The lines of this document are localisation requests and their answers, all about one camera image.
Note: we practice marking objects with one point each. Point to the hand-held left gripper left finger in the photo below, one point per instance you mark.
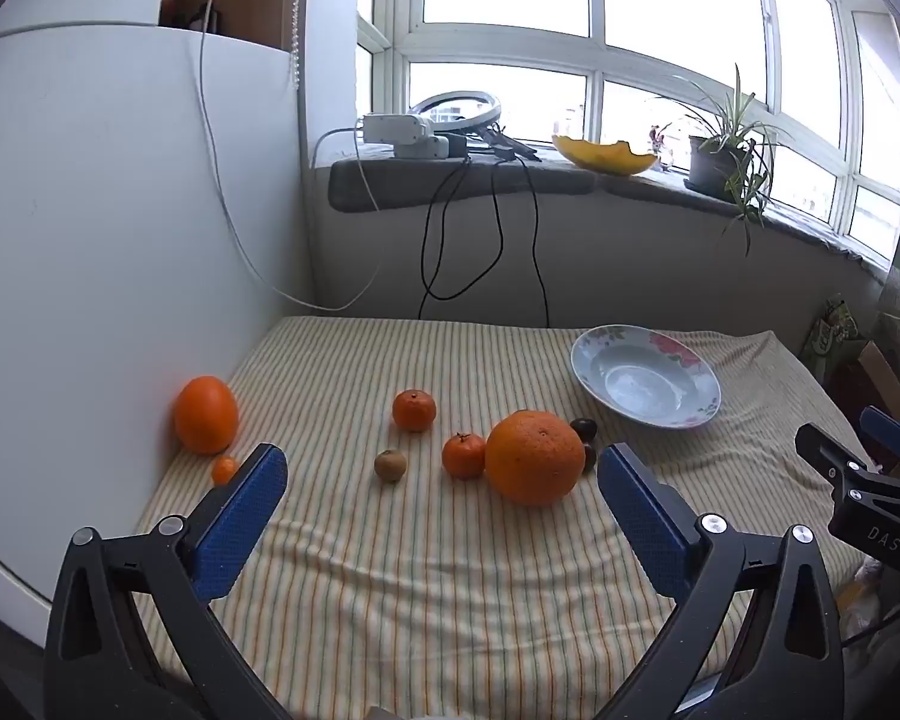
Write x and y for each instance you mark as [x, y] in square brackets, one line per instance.
[240, 517]

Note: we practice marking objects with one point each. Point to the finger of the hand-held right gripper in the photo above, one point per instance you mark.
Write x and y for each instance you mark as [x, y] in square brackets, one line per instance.
[886, 426]
[832, 454]

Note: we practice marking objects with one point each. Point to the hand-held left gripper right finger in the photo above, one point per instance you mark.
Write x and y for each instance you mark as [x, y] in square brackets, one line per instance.
[645, 517]

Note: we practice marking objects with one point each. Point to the small orange kumquat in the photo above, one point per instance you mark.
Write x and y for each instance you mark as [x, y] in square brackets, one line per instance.
[223, 471]

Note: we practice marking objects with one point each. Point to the oval orange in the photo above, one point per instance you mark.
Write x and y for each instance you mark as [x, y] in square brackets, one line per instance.
[206, 416]

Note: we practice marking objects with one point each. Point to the floral white plate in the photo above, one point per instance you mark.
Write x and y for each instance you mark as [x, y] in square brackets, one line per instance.
[645, 379]

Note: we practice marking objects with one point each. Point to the brown cardboard box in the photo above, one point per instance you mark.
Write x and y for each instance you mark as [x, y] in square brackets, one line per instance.
[866, 382]

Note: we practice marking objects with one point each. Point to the small dark brown fruit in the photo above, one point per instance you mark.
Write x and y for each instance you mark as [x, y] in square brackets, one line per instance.
[585, 429]
[590, 457]

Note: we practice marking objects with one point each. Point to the green snack packet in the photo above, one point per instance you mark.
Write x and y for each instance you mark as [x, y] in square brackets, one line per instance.
[829, 337]

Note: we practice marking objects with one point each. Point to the large round orange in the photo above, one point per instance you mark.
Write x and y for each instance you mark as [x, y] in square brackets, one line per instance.
[534, 459]

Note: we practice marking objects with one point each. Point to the brown kiwi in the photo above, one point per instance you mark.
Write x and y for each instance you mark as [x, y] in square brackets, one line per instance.
[390, 465]

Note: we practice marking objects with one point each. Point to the striped cloth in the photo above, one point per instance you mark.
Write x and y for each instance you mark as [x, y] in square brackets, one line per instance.
[420, 585]

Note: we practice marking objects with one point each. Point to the orange tangerine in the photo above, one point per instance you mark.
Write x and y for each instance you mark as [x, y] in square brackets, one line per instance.
[414, 410]
[463, 456]

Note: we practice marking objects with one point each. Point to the grey stone window sill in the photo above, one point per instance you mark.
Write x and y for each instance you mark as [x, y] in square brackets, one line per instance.
[795, 221]

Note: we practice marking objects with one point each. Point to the white cabinet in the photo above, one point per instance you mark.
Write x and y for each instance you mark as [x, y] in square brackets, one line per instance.
[105, 277]

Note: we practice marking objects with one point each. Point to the potted spider plant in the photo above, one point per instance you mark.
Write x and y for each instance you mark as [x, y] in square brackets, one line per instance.
[716, 157]

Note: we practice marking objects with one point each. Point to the yellow melon rind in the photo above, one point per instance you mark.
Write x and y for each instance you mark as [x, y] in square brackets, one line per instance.
[600, 157]

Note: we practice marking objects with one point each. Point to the grey cushion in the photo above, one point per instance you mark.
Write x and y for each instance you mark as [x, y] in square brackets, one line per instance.
[405, 184]

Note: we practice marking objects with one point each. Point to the white box device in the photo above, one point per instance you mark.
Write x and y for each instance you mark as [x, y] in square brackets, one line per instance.
[394, 131]

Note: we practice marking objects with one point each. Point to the white framed window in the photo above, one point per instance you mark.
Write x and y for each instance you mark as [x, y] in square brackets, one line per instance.
[596, 52]

